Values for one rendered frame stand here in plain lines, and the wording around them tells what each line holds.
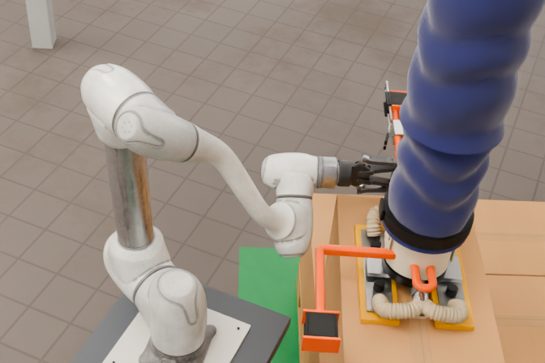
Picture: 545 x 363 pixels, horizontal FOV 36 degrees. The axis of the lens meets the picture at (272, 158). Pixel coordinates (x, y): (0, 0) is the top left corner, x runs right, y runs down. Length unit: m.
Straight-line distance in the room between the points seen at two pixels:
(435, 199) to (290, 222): 0.46
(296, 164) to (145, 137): 0.58
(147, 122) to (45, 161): 2.46
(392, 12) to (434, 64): 3.88
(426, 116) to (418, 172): 0.17
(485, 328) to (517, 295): 0.85
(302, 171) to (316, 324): 0.52
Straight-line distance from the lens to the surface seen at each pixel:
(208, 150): 1.97
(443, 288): 2.24
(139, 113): 1.83
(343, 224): 2.37
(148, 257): 2.31
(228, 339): 2.47
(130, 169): 2.09
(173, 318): 2.24
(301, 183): 2.27
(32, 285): 3.68
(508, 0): 1.63
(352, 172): 2.33
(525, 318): 2.99
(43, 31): 5.04
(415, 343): 2.14
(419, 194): 1.95
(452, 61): 1.70
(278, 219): 2.20
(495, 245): 3.20
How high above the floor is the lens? 2.71
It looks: 40 degrees down
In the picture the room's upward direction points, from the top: 5 degrees clockwise
